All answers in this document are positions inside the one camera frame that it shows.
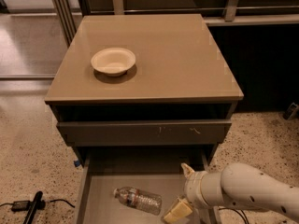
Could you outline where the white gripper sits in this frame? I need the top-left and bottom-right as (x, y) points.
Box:
(163, 163), (208, 224)

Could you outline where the clear plastic water bottle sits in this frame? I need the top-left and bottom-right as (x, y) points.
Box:
(113, 187), (163, 216)

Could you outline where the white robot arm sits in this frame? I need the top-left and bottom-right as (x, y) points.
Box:
(163, 163), (299, 223)

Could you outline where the open grey middle drawer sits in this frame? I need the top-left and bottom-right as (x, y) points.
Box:
(74, 148), (207, 224)

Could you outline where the grey top drawer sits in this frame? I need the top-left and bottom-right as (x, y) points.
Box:
(57, 119), (232, 147)

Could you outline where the grey drawer cabinet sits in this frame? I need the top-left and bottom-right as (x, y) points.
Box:
(44, 13), (245, 224)

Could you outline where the blue tape piece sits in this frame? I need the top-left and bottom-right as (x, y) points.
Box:
(74, 161), (80, 167)

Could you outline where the dark object on floor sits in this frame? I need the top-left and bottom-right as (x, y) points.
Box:
(283, 103), (299, 120)

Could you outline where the white paper bowl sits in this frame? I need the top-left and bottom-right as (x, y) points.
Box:
(91, 48), (135, 77)

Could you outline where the black handheld device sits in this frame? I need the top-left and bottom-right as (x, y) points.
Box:
(22, 191), (46, 224)

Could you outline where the black power adapter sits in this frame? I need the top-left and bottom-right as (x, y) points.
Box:
(11, 201), (31, 212)

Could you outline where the metal shelf rack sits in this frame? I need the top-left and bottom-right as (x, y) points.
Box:
(52, 0), (299, 43)

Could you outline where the black floor cable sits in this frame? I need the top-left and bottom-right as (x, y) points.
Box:
(218, 206), (250, 224)

